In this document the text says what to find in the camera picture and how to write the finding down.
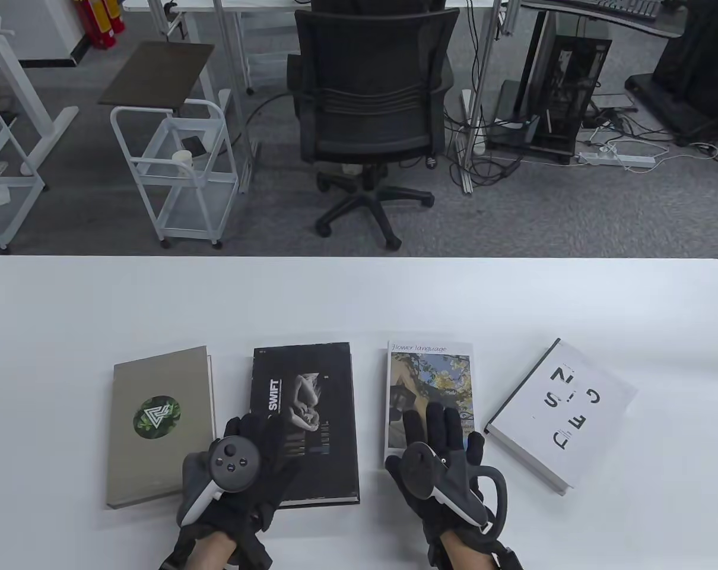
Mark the person's left hand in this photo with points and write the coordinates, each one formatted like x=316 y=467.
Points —
x=276 y=475

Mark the person's right hand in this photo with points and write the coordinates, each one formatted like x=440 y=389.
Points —
x=436 y=424

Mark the white book building photo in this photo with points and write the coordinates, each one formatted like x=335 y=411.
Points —
x=430 y=380

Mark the black book grey photo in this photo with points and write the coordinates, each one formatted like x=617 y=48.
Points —
x=335 y=463

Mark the white book black letters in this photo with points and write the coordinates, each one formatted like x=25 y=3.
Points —
x=572 y=409

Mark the olive book green circle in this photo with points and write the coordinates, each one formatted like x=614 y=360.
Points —
x=157 y=374

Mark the person's right forearm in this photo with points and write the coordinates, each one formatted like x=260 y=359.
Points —
x=466 y=552

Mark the person's left forearm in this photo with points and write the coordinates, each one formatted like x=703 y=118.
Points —
x=210 y=552

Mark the black and white controller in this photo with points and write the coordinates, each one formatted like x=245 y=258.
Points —
x=421 y=469
x=234 y=463

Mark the white rolling cart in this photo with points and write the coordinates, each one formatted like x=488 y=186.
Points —
x=184 y=211

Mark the white power strip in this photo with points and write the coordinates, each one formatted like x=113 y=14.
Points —
x=626 y=159

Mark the white paper cup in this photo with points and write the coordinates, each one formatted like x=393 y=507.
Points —
x=183 y=158

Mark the black phone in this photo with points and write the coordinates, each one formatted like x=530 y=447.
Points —
x=194 y=145

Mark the black mesh office chair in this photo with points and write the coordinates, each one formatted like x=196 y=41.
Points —
x=365 y=89

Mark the aluminium profile leg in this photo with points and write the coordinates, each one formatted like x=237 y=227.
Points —
x=487 y=71

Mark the black computer tower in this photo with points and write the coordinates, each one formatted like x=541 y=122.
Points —
x=572 y=89

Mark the grey computer side panel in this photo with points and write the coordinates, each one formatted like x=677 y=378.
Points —
x=537 y=59

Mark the white drawer unit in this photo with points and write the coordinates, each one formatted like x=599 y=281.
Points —
x=267 y=59

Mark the black stand base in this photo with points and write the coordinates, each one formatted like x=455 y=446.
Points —
x=691 y=59

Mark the black curved desk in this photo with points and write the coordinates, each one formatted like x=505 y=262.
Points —
x=670 y=31

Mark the dark keyboard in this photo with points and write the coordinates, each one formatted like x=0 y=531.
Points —
x=632 y=7

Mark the white standing desk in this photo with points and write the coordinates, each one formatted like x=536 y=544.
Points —
x=16 y=83

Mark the red fire extinguisher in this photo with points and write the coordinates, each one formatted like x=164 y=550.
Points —
x=116 y=18
x=98 y=29

